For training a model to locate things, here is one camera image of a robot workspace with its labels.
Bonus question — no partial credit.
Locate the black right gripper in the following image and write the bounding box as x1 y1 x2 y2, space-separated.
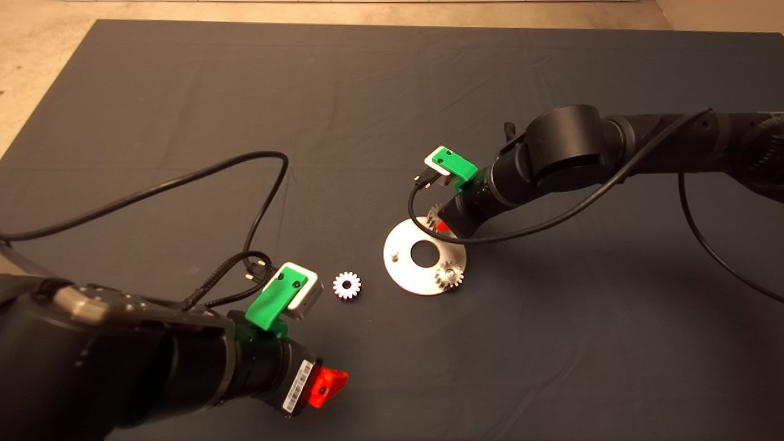
434 167 515 238

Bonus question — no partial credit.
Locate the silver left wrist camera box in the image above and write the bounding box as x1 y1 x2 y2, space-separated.
282 262 323 322

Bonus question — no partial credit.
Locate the dark grey table cloth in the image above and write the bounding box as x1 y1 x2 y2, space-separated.
0 18 784 441

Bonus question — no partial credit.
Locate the green right camera mount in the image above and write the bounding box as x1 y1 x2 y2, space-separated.
432 149 480 192

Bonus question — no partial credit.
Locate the round metal carrier plate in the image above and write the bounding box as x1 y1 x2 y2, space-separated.
383 217 468 296

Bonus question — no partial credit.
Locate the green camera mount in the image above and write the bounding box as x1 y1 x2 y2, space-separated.
245 268 309 341
432 149 480 192

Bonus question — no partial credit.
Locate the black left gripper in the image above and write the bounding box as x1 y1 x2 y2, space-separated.
224 334 350 418

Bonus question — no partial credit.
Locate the smooth black left camera cable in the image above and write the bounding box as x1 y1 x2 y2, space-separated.
0 151 290 271

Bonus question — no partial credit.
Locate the green left camera mount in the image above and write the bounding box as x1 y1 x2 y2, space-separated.
245 268 309 341

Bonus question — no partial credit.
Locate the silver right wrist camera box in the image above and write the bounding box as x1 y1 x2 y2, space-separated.
424 146 457 184

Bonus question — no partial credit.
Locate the braided black left arm cable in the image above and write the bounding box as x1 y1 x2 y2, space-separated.
183 250 274 310

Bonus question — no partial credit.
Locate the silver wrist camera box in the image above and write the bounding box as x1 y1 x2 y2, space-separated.
424 146 457 184
282 262 323 322

